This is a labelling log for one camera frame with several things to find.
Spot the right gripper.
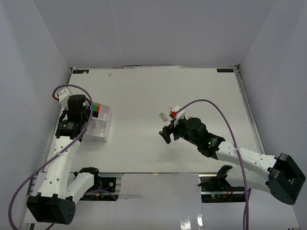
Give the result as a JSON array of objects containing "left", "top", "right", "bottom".
[{"left": 159, "top": 116, "right": 200, "bottom": 147}]

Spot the green cap black highlighter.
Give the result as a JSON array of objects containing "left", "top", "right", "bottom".
[{"left": 93, "top": 103, "right": 98, "bottom": 112}]

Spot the orange cap black highlighter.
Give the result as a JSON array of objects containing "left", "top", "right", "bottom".
[{"left": 97, "top": 104, "right": 101, "bottom": 113}]

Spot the grey eraser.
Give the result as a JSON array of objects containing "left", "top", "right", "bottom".
[{"left": 159, "top": 113, "right": 168, "bottom": 121}]

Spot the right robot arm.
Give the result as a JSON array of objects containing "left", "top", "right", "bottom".
[{"left": 159, "top": 118, "right": 306, "bottom": 205}]

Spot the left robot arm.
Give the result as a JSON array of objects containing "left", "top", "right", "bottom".
[{"left": 26, "top": 94, "right": 101, "bottom": 225}]

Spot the white compartment tray front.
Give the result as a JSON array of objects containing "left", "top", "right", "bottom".
[{"left": 82, "top": 117, "right": 109, "bottom": 143}]

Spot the left black table label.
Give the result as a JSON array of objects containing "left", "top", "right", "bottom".
[{"left": 72, "top": 69, "right": 89, "bottom": 74}]

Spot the black table label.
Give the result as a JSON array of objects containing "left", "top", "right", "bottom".
[
  {"left": 217, "top": 69, "right": 234, "bottom": 73},
  {"left": 72, "top": 69, "right": 89, "bottom": 74}
]

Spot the right black table label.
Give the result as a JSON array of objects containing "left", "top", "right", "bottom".
[{"left": 217, "top": 69, "right": 234, "bottom": 73}]

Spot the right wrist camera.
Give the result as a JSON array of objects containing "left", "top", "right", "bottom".
[{"left": 169, "top": 105, "right": 186, "bottom": 127}]

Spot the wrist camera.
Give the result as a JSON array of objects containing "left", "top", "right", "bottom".
[
  {"left": 52, "top": 87, "right": 73, "bottom": 109},
  {"left": 169, "top": 105, "right": 186, "bottom": 127}
]

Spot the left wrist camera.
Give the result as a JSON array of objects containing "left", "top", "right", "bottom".
[{"left": 52, "top": 87, "right": 73, "bottom": 109}]

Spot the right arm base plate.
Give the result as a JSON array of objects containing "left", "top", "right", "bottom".
[{"left": 198, "top": 175, "right": 246, "bottom": 204}]

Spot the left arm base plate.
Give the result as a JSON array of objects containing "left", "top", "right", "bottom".
[{"left": 80, "top": 176, "right": 120, "bottom": 201}]

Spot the right aluminium rail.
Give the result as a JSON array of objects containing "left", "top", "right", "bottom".
[{"left": 234, "top": 65, "right": 265, "bottom": 154}]

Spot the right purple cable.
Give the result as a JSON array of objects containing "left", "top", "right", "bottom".
[{"left": 176, "top": 99, "right": 251, "bottom": 230}]

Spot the purple cable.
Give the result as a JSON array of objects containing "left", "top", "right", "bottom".
[
  {"left": 8, "top": 84, "right": 94, "bottom": 230},
  {"left": 176, "top": 99, "right": 251, "bottom": 230}
]

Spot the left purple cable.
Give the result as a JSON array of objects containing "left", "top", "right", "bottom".
[{"left": 8, "top": 84, "right": 94, "bottom": 230}]

